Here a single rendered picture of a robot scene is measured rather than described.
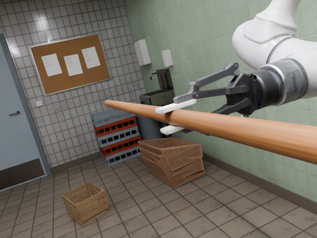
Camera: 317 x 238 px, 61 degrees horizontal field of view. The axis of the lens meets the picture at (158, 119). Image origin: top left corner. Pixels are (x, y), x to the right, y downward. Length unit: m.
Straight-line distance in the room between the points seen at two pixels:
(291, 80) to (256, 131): 0.31
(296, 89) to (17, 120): 4.14
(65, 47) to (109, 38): 0.69
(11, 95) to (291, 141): 4.30
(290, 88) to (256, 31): 0.19
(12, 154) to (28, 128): 0.45
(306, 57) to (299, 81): 0.06
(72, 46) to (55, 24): 0.38
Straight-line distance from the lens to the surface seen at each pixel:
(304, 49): 0.64
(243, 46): 0.73
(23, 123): 4.45
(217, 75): 0.51
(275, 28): 0.70
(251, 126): 0.29
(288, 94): 0.57
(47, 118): 4.45
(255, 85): 0.55
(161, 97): 3.48
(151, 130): 4.11
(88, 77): 4.43
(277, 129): 0.26
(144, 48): 4.06
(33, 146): 4.49
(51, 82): 4.40
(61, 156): 4.55
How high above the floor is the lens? 1.27
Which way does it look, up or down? 12 degrees down
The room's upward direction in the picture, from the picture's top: 14 degrees counter-clockwise
